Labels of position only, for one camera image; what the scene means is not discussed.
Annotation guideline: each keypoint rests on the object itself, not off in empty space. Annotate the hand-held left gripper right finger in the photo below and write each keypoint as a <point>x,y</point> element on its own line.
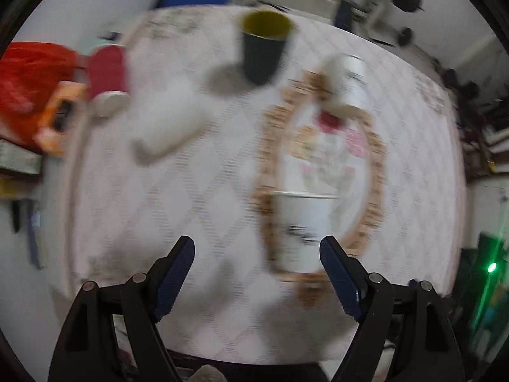
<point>338,274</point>

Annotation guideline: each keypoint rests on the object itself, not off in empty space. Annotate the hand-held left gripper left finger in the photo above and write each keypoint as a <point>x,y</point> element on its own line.
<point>175,274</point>

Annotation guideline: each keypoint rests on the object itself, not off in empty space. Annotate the white paper cup black print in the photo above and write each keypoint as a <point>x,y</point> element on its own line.
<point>304,223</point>

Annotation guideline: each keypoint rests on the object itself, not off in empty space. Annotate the white cup lying down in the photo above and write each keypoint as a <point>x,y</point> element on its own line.
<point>348,83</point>

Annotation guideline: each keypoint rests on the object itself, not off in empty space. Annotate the dark green cup yellow inside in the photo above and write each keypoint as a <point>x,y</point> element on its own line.
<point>262,53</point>

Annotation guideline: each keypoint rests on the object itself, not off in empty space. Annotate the white plastic bottle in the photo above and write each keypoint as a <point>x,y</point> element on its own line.
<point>171,121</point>

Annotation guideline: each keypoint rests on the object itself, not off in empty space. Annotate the flat printed box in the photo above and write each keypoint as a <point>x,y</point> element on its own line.
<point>18,157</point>

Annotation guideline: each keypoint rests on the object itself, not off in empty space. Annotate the orange tool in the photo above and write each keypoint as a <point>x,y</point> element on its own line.
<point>59,115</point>

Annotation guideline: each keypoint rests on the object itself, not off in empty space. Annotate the red can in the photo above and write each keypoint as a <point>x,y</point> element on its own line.
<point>107,73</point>

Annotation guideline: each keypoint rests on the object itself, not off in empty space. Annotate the red plastic bag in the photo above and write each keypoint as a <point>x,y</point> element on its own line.
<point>28,83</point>

